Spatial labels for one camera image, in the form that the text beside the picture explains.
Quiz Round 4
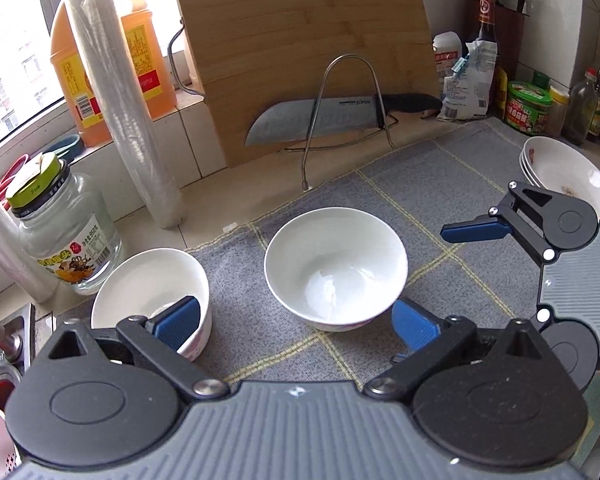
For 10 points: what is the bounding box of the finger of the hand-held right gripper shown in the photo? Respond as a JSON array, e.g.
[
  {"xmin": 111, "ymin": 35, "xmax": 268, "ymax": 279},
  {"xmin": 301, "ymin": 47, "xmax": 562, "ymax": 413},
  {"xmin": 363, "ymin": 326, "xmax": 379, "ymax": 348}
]
[{"xmin": 440, "ymin": 180, "xmax": 561, "ymax": 266}]

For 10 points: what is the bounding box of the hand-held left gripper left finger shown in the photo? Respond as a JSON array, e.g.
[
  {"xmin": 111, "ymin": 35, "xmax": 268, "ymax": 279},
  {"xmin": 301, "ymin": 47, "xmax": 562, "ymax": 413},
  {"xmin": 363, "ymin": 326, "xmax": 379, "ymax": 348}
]
[{"xmin": 47, "ymin": 296, "xmax": 231, "ymax": 403}]

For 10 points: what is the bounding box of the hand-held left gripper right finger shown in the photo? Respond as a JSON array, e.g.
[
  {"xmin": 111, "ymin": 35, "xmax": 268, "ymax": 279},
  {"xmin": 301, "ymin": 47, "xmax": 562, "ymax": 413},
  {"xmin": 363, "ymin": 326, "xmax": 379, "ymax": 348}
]
[{"xmin": 362, "ymin": 297, "xmax": 551, "ymax": 403}]

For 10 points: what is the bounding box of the white floral bowl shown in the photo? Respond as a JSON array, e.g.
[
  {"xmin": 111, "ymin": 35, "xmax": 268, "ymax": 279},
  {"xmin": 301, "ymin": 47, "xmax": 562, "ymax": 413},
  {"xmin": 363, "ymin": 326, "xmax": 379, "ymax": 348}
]
[
  {"xmin": 264, "ymin": 207, "xmax": 408, "ymax": 333},
  {"xmin": 91, "ymin": 249, "xmax": 213, "ymax": 363}
]

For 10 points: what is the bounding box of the checked cloth mat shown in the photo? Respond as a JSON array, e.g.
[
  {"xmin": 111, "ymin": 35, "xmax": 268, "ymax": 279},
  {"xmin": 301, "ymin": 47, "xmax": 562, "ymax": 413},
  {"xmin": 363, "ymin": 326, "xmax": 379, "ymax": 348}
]
[{"xmin": 185, "ymin": 116, "xmax": 600, "ymax": 391}]

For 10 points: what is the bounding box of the green-lid sauce jar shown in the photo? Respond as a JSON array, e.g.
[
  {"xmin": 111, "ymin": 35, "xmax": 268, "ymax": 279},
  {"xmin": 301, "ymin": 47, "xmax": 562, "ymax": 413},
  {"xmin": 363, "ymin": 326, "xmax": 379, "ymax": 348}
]
[{"xmin": 506, "ymin": 80, "xmax": 553, "ymax": 135}]

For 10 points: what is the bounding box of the yellow packet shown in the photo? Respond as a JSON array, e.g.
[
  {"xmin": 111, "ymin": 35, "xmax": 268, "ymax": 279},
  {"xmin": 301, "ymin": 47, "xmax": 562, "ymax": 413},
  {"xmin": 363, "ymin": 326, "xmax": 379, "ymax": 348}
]
[{"xmin": 495, "ymin": 67, "xmax": 509, "ymax": 121}]

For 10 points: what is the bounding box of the green-lid glass jar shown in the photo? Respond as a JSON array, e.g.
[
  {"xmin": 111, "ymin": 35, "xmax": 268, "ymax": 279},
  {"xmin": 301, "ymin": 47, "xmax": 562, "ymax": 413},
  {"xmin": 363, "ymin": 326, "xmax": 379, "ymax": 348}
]
[{"xmin": 5, "ymin": 152, "xmax": 123, "ymax": 295}]

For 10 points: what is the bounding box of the white printed plastic bag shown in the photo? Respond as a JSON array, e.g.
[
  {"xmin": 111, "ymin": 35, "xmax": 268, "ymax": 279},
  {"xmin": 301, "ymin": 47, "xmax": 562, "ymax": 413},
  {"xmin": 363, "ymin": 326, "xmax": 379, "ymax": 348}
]
[{"xmin": 440, "ymin": 40, "xmax": 498, "ymax": 121}]

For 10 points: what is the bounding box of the yellow-lid spice jar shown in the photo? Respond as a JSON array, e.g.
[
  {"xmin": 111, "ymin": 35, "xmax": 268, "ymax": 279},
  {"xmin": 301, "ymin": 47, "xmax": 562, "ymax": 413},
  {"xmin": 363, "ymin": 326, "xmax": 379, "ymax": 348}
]
[{"xmin": 546, "ymin": 85, "xmax": 570, "ymax": 138}]

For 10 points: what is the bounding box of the red-capped glass bottle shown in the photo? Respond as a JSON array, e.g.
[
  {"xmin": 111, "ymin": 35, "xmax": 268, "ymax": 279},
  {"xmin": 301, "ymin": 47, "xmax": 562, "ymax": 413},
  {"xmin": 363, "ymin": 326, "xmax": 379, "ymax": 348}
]
[{"xmin": 562, "ymin": 67, "xmax": 598, "ymax": 146}]

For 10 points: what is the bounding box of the clear plastic wrap roll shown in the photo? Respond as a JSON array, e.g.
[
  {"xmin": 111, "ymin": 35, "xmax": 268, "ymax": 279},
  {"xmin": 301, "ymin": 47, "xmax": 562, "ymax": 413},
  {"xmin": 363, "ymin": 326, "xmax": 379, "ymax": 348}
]
[{"xmin": 0, "ymin": 170, "xmax": 58, "ymax": 305}]

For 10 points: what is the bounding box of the white small bottle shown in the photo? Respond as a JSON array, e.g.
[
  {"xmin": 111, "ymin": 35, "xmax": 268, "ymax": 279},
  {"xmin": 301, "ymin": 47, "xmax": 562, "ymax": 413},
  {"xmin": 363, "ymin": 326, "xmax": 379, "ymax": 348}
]
[{"xmin": 432, "ymin": 31, "xmax": 468, "ymax": 81}]

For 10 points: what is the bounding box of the steel sink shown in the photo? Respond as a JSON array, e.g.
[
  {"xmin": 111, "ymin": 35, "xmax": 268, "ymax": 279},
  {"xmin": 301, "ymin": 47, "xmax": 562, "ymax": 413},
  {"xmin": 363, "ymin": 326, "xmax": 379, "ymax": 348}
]
[{"xmin": 0, "ymin": 302, "xmax": 36, "ymax": 411}]

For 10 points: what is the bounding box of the brown knife block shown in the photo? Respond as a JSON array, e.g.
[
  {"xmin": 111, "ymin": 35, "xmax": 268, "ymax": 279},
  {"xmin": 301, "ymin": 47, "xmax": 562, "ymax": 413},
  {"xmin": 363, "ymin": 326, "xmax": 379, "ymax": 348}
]
[{"xmin": 495, "ymin": 4, "xmax": 526, "ymax": 81}]

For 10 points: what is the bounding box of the cling film roll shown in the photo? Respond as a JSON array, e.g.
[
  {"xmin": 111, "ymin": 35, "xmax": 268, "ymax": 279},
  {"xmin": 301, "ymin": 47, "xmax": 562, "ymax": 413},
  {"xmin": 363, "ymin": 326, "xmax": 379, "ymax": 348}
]
[{"xmin": 62, "ymin": 0, "xmax": 187, "ymax": 230}]

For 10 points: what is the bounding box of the teal plastic bowl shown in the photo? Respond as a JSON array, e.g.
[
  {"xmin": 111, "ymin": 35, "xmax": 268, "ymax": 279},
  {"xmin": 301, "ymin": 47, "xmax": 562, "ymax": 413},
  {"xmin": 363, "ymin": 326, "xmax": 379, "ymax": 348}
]
[{"xmin": 45, "ymin": 135, "xmax": 85, "ymax": 161}]

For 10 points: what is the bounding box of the dark soy sauce bottle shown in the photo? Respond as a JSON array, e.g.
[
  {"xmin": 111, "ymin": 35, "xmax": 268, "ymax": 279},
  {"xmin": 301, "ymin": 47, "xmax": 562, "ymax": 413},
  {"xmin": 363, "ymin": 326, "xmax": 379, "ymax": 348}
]
[{"xmin": 467, "ymin": 0, "xmax": 501, "ymax": 106}]

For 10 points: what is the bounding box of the red plastic bowl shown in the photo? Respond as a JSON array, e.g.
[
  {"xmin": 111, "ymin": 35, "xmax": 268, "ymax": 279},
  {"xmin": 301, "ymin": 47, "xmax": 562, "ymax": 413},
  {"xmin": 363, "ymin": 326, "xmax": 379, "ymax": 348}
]
[{"xmin": 0, "ymin": 154, "xmax": 31, "ymax": 206}]

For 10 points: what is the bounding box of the large orange oil bottle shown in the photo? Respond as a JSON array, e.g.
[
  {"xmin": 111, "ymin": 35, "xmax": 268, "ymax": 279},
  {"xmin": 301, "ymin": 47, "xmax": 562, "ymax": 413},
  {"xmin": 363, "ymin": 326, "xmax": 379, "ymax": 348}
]
[{"xmin": 50, "ymin": 0, "xmax": 177, "ymax": 148}]

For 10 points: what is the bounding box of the bamboo cutting board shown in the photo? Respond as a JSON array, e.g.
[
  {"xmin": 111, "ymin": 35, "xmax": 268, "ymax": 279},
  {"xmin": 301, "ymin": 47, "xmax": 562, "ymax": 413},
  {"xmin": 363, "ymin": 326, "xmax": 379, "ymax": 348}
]
[{"xmin": 169, "ymin": 0, "xmax": 442, "ymax": 170}]

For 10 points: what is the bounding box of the window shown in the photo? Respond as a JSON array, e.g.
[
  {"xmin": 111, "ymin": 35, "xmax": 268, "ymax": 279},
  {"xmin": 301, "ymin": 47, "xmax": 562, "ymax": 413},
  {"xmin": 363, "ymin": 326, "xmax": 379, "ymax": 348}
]
[{"xmin": 0, "ymin": 0, "xmax": 66, "ymax": 153}]

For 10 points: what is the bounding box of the metal wire rack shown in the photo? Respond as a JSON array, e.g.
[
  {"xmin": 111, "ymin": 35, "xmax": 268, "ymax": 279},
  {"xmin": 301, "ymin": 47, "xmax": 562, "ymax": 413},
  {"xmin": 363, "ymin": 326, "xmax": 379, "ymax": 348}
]
[{"xmin": 280, "ymin": 54, "xmax": 398, "ymax": 192}]

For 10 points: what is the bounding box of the black-handled kitchen knife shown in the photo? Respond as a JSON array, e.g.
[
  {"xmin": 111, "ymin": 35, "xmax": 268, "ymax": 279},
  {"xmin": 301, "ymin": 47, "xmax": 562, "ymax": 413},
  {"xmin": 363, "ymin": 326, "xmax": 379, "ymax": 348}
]
[{"xmin": 244, "ymin": 92, "xmax": 443, "ymax": 147}]

